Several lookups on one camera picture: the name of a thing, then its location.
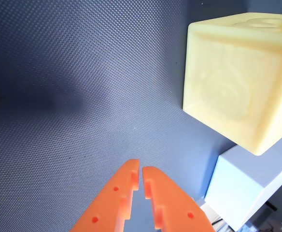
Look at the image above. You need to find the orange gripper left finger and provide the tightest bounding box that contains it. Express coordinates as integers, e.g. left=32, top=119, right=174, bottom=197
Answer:
left=70, top=159, right=141, bottom=232

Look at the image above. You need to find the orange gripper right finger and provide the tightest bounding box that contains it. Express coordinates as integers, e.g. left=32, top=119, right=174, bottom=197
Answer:
left=142, top=166, right=216, bottom=232

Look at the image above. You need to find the yellow block with embossed number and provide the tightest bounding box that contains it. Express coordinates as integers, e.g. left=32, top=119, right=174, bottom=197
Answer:
left=182, top=12, right=282, bottom=156

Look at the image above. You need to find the white open box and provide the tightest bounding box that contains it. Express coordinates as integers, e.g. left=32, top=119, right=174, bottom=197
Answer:
left=204, top=131, right=282, bottom=232

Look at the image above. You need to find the grey textured mat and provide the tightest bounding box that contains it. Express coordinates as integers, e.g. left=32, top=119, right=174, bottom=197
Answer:
left=0, top=0, right=282, bottom=232

